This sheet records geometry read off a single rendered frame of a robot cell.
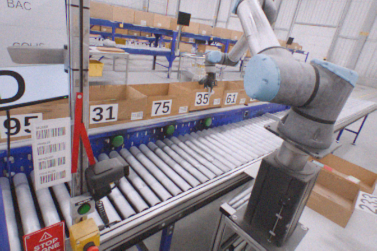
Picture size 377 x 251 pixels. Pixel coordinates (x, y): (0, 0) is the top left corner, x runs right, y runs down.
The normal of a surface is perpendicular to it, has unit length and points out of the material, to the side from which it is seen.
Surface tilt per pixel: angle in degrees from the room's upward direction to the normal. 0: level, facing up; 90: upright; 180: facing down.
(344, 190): 89
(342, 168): 88
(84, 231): 0
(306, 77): 62
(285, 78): 74
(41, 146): 90
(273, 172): 90
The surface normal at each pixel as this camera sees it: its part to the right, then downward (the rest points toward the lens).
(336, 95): 0.07, 0.42
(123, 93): 0.64, 0.36
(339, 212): -0.67, 0.16
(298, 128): -0.61, -0.17
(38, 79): 0.87, 0.23
